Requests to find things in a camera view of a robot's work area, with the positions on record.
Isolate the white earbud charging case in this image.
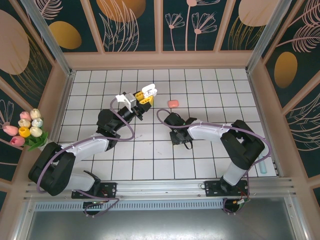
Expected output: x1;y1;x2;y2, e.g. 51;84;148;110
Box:
141;83;159;99

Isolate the artificial tulip bouquet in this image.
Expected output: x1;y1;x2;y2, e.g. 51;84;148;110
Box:
2;107;50;152

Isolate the light blue tube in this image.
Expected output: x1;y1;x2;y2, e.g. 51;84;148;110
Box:
258;153;268;175

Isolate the grey metal panel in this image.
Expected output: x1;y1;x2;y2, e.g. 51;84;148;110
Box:
24;209;308;240

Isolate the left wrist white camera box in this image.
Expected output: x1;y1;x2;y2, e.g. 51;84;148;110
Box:
115;92;139;113

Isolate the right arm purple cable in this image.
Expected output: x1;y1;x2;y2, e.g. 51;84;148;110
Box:
156;109;273;215

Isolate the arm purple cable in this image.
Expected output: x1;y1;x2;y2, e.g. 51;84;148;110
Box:
156;109;273;215
36;98;136;218

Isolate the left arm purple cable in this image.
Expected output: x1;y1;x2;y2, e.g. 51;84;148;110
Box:
36;98;136;218

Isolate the aluminium mounting rail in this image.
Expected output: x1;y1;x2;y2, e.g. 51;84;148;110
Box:
23;176;298;202

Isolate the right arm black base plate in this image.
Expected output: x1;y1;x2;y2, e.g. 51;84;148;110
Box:
204;179;251;197

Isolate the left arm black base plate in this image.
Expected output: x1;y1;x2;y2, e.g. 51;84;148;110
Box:
71;181;118;200

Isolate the slotted grey cable duct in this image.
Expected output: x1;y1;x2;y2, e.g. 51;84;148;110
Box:
33;198;288;212

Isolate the round black cable port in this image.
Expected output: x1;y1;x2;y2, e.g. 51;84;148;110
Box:
83;201;107;217
223;197;250;215

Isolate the aluminium frame post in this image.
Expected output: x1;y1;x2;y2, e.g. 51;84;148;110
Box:
246;0;293;73
19;0;76;77

